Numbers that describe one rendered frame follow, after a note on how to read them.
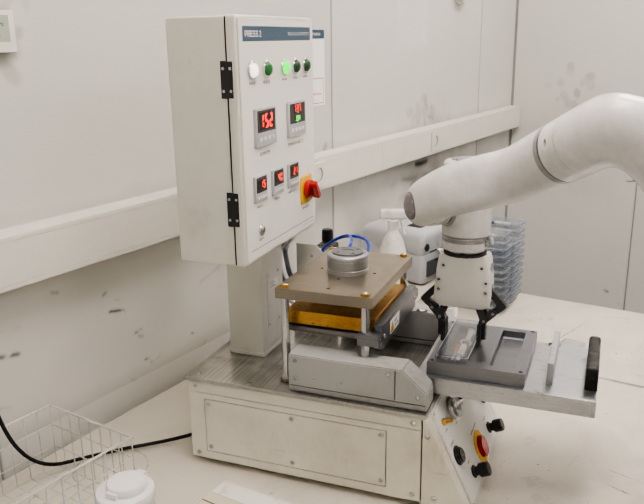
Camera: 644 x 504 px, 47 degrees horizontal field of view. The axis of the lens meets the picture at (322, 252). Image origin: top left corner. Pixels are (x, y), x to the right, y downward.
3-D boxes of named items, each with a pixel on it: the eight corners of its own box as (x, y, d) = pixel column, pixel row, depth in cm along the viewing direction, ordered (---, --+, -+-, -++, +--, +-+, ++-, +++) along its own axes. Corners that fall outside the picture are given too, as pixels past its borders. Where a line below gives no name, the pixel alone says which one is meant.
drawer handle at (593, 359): (584, 390, 121) (586, 368, 120) (587, 354, 135) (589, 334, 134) (597, 392, 121) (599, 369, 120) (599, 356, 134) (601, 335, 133)
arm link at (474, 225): (453, 242, 124) (500, 236, 127) (456, 163, 120) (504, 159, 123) (428, 230, 131) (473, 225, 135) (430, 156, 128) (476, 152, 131)
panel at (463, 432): (472, 510, 126) (429, 413, 124) (498, 426, 153) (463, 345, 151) (483, 508, 125) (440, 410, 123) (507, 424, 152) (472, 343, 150)
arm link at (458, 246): (496, 229, 132) (495, 246, 132) (447, 226, 135) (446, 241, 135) (488, 241, 124) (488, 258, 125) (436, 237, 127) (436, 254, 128)
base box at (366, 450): (193, 460, 143) (187, 379, 139) (274, 379, 177) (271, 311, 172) (470, 519, 125) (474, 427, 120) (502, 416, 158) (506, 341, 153)
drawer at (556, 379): (414, 394, 129) (415, 353, 127) (441, 347, 149) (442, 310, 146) (594, 423, 119) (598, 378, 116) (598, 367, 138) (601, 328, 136)
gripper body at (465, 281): (498, 241, 132) (495, 301, 135) (441, 237, 135) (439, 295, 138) (491, 253, 125) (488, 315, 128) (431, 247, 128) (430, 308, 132)
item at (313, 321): (285, 329, 136) (284, 280, 133) (328, 292, 156) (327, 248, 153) (375, 341, 130) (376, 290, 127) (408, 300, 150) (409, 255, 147)
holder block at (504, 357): (426, 374, 128) (426, 360, 127) (450, 332, 146) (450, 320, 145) (524, 388, 122) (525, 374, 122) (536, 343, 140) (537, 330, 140)
